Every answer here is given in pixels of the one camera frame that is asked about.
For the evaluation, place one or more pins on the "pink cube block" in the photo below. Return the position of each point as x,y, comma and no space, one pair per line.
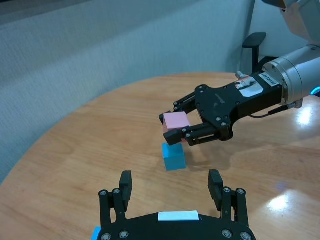
176,120

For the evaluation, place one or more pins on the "blue cube block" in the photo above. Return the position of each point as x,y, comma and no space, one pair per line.
175,160
95,233

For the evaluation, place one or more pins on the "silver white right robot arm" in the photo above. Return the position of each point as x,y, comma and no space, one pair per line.
295,72

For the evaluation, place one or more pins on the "black office chair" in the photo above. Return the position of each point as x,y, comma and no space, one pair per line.
255,40

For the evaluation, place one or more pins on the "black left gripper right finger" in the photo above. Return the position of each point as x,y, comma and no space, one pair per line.
215,185

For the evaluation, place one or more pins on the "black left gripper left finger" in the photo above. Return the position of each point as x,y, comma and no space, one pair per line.
125,185

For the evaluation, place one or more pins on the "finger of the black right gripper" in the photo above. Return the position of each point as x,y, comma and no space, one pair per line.
200,135
187,103

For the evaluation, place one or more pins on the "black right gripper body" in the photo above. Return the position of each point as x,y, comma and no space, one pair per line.
217,107

